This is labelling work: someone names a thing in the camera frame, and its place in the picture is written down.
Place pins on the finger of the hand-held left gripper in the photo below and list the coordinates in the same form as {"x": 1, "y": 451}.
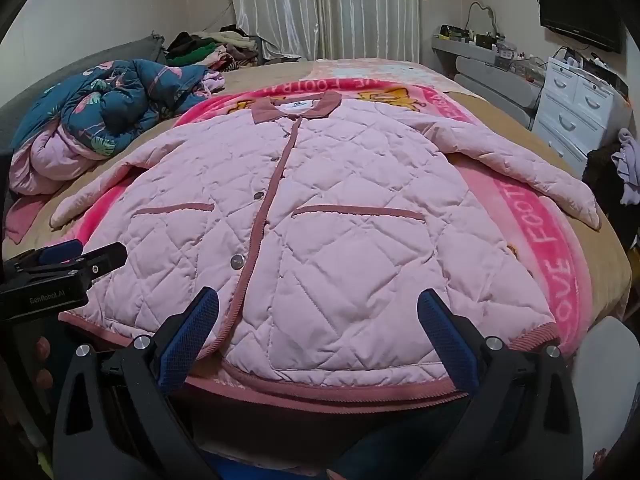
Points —
{"x": 60, "y": 251}
{"x": 102, "y": 259}

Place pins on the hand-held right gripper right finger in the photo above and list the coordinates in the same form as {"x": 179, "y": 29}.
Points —
{"x": 450, "y": 345}

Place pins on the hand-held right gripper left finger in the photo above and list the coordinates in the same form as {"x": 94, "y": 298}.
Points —
{"x": 187, "y": 340}

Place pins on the pink quilted jacket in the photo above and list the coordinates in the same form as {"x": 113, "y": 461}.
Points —
{"x": 325, "y": 210}

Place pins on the pile of folded clothes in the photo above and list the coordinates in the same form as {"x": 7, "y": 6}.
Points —
{"x": 200, "y": 52}

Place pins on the dark clothes heap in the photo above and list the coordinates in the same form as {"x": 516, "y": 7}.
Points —
{"x": 600, "y": 170}

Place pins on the person's left hand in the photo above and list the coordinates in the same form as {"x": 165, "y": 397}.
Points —
{"x": 43, "y": 349}

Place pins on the dark pink small cloth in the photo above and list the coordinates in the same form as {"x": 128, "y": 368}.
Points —
{"x": 25, "y": 220}

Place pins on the pink printed blanket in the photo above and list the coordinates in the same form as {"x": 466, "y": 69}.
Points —
{"x": 540, "y": 240}

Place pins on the blue floral duvet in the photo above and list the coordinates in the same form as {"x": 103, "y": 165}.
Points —
{"x": 100, "y": 105}

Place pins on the white bed base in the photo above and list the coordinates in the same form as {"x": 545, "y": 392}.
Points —
{"x": 610, "y": 385}

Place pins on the round bed with tan sheet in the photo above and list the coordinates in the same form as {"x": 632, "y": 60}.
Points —
{"x": 607, "y": 270}

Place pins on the grey quilted headboard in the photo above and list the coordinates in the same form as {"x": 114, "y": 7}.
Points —
{"x": 75, "y": 60}

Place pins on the lilac cloth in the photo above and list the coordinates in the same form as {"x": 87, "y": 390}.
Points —
{"x": 627, "y": 157}

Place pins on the white drawer cabinet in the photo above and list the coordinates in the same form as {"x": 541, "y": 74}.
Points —
{"x": 565, "y": 110}

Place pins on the peach patterned mat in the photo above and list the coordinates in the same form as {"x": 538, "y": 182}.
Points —
{"x": 380, "y": 67}

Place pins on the grey desk with clutter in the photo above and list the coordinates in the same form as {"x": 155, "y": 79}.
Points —
{"x": 505, "y": 52}

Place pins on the white curtain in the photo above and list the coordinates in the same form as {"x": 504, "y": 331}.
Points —
{"x": 370, "y": 5}
{"x": 275, "y": 5}

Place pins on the black electronics box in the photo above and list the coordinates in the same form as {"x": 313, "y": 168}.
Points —
{"x": 607, "y": 76}

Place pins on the black flat television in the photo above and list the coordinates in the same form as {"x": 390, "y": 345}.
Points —
{"x": 580, "y": 5}

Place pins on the grey wall shelf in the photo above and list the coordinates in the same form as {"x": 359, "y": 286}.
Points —
{"x": 465, "y": 51}

